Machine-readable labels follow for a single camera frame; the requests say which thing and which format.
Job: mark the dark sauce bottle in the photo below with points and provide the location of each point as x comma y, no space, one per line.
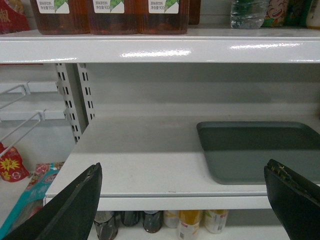
152,220

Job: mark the white wire display hook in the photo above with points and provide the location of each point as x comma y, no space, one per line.
35,119

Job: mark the teal snack bag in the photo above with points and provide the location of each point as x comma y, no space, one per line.
32,199

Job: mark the clear water bottle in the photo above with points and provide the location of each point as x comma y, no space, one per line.
248,14

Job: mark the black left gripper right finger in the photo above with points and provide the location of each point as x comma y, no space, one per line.
294,199

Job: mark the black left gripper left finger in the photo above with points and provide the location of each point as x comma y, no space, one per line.
69,215

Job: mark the yellow drink bottle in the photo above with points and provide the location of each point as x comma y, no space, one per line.
189,224

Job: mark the brown tea bottle middle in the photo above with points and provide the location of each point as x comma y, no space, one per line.
112,17

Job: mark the brown tea bottle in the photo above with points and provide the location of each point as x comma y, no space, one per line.
162,17
61,17
112,17

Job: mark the red snack pouch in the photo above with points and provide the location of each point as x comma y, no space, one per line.
11,166

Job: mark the white metal store shelf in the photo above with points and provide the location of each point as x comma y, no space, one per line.
150,91

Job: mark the grey rectangular serving tray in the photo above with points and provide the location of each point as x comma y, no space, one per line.
237,151

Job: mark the brown tea bottle left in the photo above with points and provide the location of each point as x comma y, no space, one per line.
61,17

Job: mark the brown tea bottle right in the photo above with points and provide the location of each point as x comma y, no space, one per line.
162,17

